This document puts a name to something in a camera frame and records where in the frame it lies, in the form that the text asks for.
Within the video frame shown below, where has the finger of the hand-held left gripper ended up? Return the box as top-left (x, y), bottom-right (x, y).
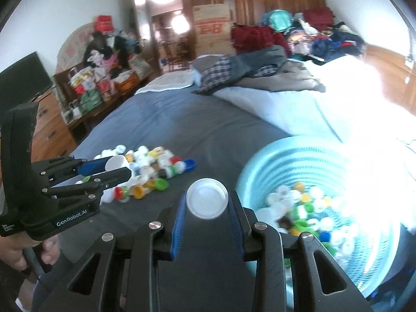
top-left (34, 156), bottom-right (113, 179)
top-left (41, 166), bottom-right (132, 199)

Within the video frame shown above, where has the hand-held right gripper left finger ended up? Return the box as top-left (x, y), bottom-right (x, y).
top-left (41, 191), bottom-right (187, 312)

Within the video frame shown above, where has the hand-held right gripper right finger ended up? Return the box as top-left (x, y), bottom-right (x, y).
top-left (227, 191), bottom-right (374, 312)

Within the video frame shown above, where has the white bottle cap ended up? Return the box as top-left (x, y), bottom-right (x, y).
top-left (105, 155), bottom-right (131, 173)

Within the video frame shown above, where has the pile of mixed bottle caps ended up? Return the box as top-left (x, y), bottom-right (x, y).
top-left (257, 182), bottom-right (361, 267)
top-left (75, 145), bottom-right (197, 204)

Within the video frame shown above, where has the large white plastic lid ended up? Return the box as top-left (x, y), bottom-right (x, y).
top-left (186, 178), bottom-right (230, 218)

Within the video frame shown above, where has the turquoise plastic basket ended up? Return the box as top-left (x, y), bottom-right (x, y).
top-left (235, 136), bottom-right (407, 312)

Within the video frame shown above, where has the person's left hand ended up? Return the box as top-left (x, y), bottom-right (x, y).
top-left (0, 234), bottom-right (61, 272)

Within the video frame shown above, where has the wooden side table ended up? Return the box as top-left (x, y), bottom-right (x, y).
top-left (54, 68), bottom-right (153, 134)

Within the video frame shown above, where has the wooden dresser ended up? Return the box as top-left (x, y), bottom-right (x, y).
top-left (29, 91), bottom-right (77, 165)

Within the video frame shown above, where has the black television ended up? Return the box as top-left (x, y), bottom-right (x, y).
top-left (0, 51), bottom-right (54, 108)

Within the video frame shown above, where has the heap of household clutter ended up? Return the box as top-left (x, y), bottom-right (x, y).
top-left (54, 29), bottom-right (153, 118)

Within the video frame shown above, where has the white towel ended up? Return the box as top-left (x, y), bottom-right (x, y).
top-left (135, 71), bottom-right (199, 95)

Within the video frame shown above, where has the pink patterned round cushion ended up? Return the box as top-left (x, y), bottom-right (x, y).
top-left (57, 23), bottom-right (98, 72)

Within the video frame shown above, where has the white duvet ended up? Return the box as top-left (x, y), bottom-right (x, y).
top-left (213, 54), bottom-right (416, 186)

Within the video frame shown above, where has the wooden chair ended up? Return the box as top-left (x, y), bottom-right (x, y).
top-left (164, 44), bottom-right (187, 72)

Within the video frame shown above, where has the red bag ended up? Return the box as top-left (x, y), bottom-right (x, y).
top-left (94, 15), bottom-right (114, 31)

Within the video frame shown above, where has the plaid shirt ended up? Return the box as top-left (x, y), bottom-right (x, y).
top-left (192, 57), bottom-right (287, 95)

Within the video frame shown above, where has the wooden door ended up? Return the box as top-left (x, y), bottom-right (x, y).
top-left (130, 0), bottom-right (161, 75)

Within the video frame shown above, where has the tan cloth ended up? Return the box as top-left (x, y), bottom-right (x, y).
top-left (240, 59), bottom-right (327, 93)

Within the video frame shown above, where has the cardboard box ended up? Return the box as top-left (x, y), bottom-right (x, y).
top-left (192, 4), bottom-right (236, 56)

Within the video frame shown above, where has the red blanket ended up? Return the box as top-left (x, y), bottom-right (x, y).
top-left (231, 24), bottom-right (288, 56)

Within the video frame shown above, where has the pile of colourful clothes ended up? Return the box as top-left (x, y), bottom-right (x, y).
top-left (286, 11), bottom-right (368, 62)

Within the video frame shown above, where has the turquoise bag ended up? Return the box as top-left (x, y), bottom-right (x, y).
top-left (263, 9), bottom-right (293, 33)

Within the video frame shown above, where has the wooden headboard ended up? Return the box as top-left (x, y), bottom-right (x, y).
top-left (362, 44), bottom-right (416, 118)

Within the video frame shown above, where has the dark red clothing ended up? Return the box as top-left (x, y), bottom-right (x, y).
top-left (304, 6), bottom-right (335, 27)

